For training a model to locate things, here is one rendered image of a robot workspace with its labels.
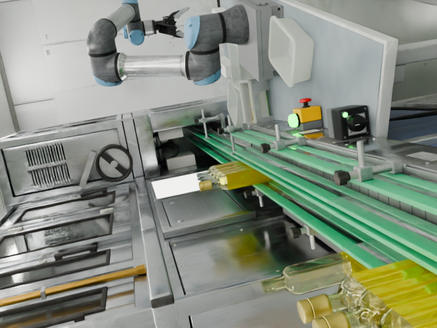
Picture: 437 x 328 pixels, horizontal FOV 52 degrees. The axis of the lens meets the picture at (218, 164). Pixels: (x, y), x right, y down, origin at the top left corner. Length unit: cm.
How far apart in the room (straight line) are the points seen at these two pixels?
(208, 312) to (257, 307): 13
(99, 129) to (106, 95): 276
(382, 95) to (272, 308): 61
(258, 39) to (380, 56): 63
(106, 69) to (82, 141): 88
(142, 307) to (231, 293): 22
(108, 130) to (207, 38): 114
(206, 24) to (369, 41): 73
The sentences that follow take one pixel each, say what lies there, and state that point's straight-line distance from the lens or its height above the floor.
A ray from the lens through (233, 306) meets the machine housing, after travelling 119.
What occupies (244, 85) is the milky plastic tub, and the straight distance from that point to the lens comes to 206.
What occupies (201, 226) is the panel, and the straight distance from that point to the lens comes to 158.
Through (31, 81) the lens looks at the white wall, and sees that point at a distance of 596.
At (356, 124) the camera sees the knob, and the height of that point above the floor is 81.
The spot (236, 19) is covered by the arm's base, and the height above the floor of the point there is 90.
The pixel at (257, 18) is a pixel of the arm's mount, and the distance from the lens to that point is 166.
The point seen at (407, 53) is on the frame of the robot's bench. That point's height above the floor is 66.
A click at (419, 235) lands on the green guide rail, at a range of 80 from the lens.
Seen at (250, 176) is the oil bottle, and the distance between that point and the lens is 159.
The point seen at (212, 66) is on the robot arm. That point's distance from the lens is 177.
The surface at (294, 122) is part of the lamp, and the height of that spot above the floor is 84.
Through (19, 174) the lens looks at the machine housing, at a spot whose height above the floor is 202.
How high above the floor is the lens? 136
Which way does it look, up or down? 10 degrees down
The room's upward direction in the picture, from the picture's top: 101 degrees counter-clockwise
